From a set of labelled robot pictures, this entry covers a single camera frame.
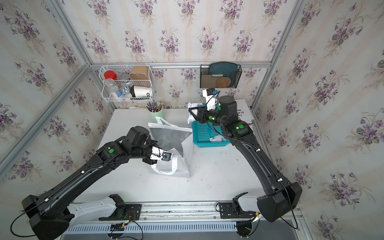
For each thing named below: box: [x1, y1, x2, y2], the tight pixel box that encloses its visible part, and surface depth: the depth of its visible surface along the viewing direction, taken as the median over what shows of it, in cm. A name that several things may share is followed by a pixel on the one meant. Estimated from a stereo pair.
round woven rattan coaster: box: [216, 77, 232, 88], surface depth 99 cm
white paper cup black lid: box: [129, 85, 152, 98], surface depth 95 cm
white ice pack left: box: [209, 134, 227, 143], surface depth 100 cm
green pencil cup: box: [147, 102, 165, 123], surface depth 100 cm
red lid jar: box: [104, 70, 117, 80], surface depth 93 cm
